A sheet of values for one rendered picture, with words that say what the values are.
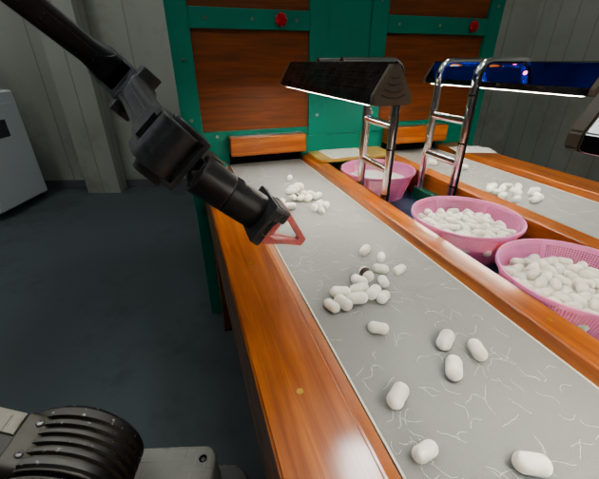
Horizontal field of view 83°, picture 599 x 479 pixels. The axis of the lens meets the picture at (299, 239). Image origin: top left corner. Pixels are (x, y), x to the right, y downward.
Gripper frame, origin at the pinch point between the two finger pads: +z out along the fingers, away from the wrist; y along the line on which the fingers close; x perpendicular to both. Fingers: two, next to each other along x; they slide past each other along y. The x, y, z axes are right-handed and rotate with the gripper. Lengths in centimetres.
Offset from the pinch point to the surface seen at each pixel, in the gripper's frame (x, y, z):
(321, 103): -34, 88, 21
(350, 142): -31, 88, 42
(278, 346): 11.4, -13.9, -0.3
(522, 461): -0.7, -35.8, 14.9
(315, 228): 0.3, 24.1, 16.2
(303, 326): 8.4, -11.2, 3.2
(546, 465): -2.0, -36.8, 16.2
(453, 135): -66, 88, 84
